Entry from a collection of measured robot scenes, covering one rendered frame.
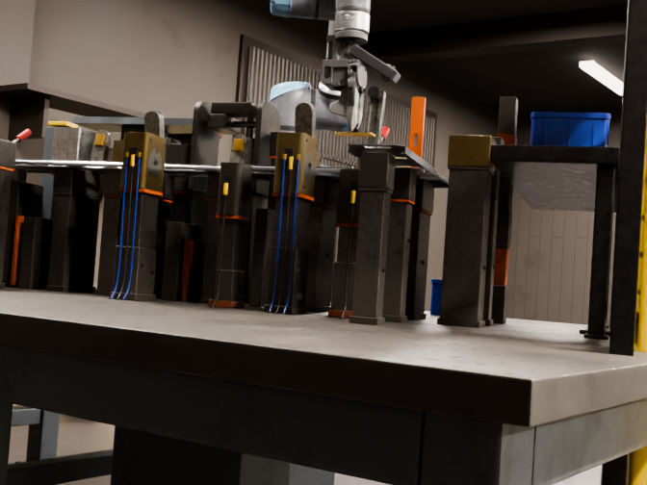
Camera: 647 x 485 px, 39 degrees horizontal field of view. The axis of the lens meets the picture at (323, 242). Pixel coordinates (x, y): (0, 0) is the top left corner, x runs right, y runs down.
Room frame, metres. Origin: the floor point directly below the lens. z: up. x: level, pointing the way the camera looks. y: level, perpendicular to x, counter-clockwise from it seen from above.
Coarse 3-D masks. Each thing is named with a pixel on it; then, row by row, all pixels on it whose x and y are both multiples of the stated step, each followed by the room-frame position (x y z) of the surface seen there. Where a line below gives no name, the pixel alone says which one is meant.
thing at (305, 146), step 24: (288, 144) 1.72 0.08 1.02; (312, 144) 1.76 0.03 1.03; (288, 168) 1.72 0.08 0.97; (312, 168) 1.77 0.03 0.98; (288, 192) 1.72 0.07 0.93; (312, 192) 1.78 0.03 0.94; (288, 216) 1.72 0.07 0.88; (288, 240) 1.73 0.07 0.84; (288, 264) 1.73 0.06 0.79; (288, 288) 1.71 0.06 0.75; (288, 312) 1.72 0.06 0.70
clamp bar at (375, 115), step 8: (376, 88) 2.06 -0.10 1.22; (376, 96) 2.06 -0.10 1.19; (384, 96) 2.09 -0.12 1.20; (368, 104) 2.09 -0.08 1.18; (376, 104) 2.09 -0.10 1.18; (384, 104) 2.10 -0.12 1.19; (368, 112) 2.09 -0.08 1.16; (376, 112) 2.09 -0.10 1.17; (368, 120) 2.08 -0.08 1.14; (376, 120) 2.09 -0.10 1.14; (368, 128) 2.08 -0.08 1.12; (376, 128) 2.07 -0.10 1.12; (376, 136) 2.07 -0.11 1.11
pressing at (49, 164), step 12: (24, 168) 2.30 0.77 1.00; (36, 168) 2.29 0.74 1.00; (48, 168) 2.28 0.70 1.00; (84, 168) 2.21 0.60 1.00; (96, 168) 2.19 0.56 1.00; (168, 168) 2.06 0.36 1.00; (180, 168) 2.05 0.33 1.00; (192, 168) 1.96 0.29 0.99; (204, 168) 1.95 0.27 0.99; (216, 168) 1.94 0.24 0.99; (252, 168) 1.89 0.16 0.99; (264, 168) 1.88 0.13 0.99; (324, 168) 1.84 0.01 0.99; (336, 168) 1.83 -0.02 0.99; (348, 168) 1.82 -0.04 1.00; (264, 180) 2.09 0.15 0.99; (336, 180) 2.06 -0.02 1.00; (432, 180) 1.95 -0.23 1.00; (444, 180) 1.86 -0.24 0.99
